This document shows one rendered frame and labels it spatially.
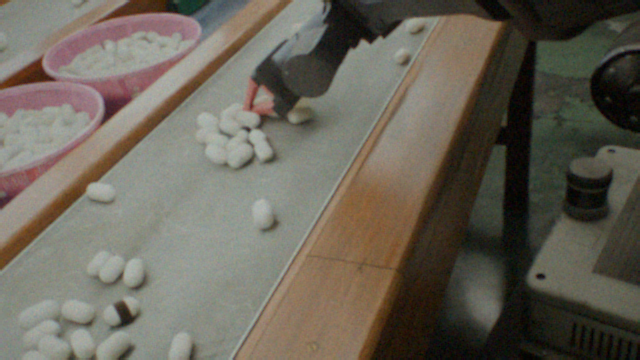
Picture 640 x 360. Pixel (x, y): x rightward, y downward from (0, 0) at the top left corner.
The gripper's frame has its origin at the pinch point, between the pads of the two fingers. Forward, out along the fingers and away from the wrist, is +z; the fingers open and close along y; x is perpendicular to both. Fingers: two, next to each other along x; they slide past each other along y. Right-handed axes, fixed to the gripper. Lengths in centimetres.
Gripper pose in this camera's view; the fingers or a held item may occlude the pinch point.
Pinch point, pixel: (249, 109)
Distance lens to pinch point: 94.6
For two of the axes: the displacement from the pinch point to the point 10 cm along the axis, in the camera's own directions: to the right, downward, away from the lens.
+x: 7.0, 6.9, 1.8
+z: -6.2, 4.7, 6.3
